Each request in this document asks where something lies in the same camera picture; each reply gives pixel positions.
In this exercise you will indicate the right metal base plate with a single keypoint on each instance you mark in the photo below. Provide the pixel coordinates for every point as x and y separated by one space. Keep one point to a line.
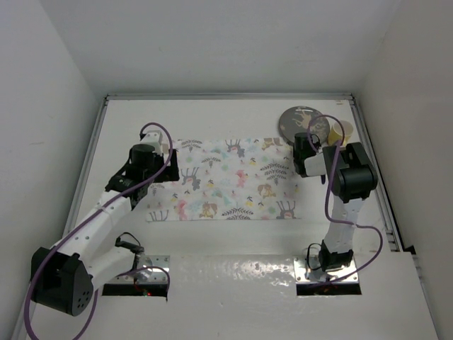
308 272

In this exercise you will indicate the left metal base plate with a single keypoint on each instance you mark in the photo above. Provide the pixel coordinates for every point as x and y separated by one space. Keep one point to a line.
151 271

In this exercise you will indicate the yellow cup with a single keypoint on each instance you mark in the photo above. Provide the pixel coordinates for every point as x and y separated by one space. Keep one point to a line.
340 132

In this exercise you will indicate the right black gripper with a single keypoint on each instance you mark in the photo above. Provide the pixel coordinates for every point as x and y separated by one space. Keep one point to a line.
316 146

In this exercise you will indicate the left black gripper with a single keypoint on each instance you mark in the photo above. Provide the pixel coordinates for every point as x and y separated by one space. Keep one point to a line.
169 172

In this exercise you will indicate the dark reindeer plate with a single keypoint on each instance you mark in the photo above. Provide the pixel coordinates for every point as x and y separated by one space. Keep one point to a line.
297 119

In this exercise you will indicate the metal base plate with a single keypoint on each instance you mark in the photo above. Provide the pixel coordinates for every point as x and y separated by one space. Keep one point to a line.
151 271
308 272

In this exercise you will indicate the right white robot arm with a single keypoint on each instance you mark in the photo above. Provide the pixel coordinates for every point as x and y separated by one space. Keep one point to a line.
351 178

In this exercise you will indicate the animal print cloth placemat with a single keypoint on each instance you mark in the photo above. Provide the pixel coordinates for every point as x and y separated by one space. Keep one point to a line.
251 179

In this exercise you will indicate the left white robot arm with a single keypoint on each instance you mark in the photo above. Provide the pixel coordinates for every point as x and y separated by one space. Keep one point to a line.
66 276

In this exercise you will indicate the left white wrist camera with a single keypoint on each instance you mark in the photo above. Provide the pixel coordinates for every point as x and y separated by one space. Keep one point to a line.
155 138

